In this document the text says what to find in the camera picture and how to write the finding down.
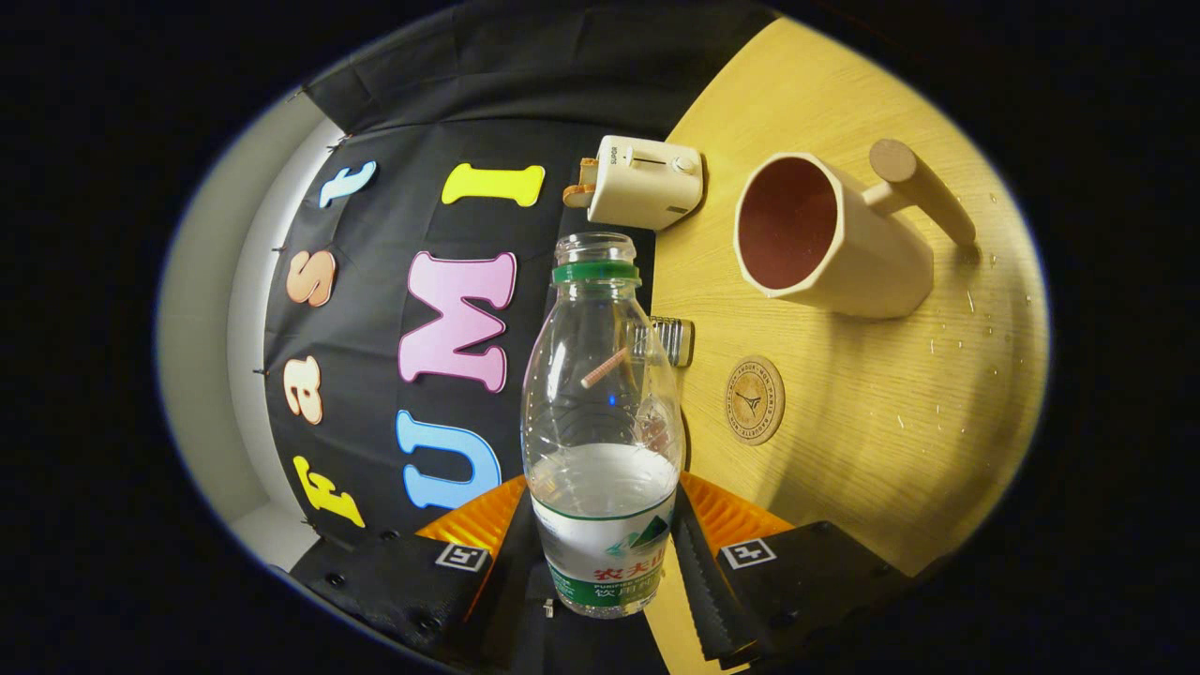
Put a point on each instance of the white toaster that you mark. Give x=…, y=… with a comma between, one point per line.
x=647, y=183

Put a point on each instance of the black backdrop cloth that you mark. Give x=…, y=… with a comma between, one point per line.
x=525, y=84

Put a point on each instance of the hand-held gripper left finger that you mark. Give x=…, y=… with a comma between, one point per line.
x=394, y=581

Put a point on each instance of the toasted bread slice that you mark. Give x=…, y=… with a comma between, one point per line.
x=589, y=171
x=577, y=197

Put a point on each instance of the thin pink stick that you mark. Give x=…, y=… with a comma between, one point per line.
x=605, y=368

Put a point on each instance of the clear plastic juice bottle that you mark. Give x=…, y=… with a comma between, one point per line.
x=600, y=487

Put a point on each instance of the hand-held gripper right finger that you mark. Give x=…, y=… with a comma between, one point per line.
x=806, y=572

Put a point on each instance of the round wooden coaster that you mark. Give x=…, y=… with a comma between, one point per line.
x=755, y=400

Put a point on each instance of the wooden table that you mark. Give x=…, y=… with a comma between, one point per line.
x=891, y=450

